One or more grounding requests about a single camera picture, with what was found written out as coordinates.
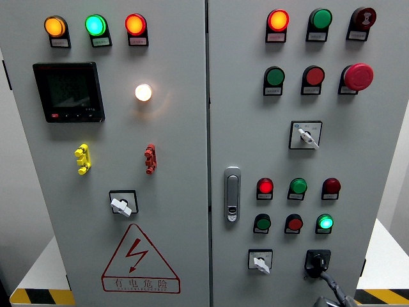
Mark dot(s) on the black knob turn switch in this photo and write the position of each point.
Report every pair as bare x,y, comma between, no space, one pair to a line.
316,260

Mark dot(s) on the black cabinet hinge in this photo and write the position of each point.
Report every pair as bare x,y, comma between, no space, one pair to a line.
7,74
68,282
363,268

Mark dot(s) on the black yellow striped tape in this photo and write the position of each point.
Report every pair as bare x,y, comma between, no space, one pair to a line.
386,296
43,296

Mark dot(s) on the small label plate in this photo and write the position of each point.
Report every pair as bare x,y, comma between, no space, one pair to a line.
264,196
310,91
101,42
295,197
291,231
260,231
356,36
138,41
60,42
272,91
329,197
322,231
275,37
346,90
316,36

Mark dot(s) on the small green lamp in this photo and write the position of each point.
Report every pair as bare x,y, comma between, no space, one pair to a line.
298,186
325,222

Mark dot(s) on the small red push button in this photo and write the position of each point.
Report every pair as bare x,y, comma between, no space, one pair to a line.
294,224

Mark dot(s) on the small green push button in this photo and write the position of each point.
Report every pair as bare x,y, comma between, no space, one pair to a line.
263,223

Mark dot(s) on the small red lamp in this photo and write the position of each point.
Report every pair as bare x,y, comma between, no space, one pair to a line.
265,186
331,186

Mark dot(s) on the silver door lock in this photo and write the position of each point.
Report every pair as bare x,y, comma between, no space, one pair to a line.
232,194

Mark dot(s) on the pale grey cabinet door with lock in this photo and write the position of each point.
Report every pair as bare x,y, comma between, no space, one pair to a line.
252,147

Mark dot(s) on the red warning triangle sticker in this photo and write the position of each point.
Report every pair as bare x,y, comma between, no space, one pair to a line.
140,283

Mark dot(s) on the large red stop button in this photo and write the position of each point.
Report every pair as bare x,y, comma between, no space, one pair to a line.
358,76

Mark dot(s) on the large red push button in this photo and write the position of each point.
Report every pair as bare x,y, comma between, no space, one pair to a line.
314,76

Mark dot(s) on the large green push button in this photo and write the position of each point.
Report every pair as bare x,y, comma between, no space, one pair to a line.
274,76
321,18

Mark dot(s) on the dark red buzzer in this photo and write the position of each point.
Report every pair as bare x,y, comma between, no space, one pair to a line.
363,17

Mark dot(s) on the large red lamp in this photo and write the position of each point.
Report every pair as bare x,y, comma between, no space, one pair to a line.
135,24
278,20

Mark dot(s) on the white lamp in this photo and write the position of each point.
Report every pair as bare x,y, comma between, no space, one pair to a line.
143,92

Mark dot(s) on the black display meter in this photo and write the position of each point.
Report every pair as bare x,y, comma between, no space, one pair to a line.
69,92

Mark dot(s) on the large green lamp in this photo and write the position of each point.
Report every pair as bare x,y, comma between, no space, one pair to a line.
95,25

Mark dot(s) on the large yellow lamp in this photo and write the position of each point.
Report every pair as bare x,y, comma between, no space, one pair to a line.
55,26

